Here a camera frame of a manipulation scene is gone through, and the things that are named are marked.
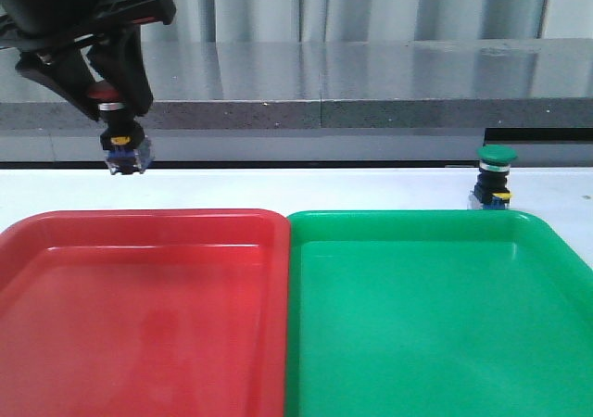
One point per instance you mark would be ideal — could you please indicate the red mushroom push button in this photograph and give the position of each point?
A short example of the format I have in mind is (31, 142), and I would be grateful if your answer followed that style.
(127, 148)

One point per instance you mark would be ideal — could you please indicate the green plastic tray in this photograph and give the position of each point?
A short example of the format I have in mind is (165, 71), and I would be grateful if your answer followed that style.
(436, 313)

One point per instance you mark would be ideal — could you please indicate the grey-white curtain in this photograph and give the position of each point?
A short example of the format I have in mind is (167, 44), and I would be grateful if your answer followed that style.
(373, 20)

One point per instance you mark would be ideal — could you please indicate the green mushroom push button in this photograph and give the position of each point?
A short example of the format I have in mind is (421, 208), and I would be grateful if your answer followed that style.
(490, 190)

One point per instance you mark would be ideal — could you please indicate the grey granite counter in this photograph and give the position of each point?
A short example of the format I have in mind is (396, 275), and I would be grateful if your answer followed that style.
(369, 104)

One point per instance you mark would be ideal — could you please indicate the red plastic tray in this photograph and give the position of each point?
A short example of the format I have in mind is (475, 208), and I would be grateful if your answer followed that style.
(144, 313)

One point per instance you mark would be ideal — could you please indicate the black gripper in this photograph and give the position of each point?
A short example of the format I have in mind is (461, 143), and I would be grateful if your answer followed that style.
(110, 27)

